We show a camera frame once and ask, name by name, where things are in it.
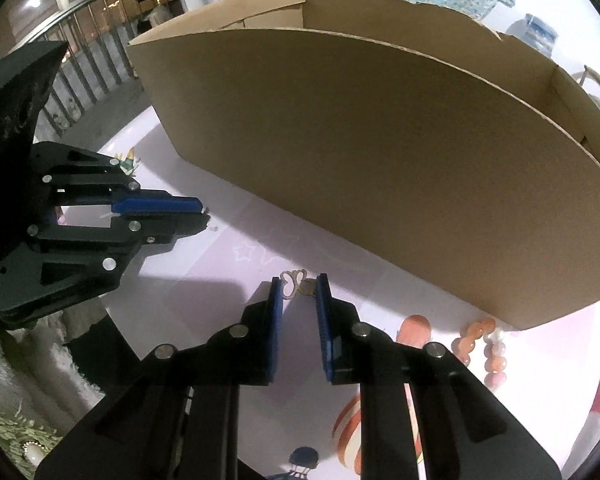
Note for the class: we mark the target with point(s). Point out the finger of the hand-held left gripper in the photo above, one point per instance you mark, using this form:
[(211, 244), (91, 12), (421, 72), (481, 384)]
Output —
[(170, 230), (155, 204)]

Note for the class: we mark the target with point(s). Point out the blue water dispenser bottle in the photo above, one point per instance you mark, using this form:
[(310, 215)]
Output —
[(535, 35)]

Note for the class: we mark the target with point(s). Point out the brown cardboard box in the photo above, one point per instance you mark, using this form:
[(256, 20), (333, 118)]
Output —
[(380, 160)]

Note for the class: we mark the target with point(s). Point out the green white fuzzy cloth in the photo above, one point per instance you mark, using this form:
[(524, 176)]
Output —
[(10, 425)]

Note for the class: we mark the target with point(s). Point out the gold butterfly pendant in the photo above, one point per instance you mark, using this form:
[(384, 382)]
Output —
[(294, 282)]

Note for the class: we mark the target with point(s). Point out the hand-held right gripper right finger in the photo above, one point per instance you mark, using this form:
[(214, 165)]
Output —
[(325, 330)]

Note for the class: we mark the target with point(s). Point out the metal stair railing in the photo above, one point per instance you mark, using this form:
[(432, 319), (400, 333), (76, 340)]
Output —
[(87, 75)]

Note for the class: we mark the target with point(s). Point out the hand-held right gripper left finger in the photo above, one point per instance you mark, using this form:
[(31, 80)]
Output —
[(276, 330)]

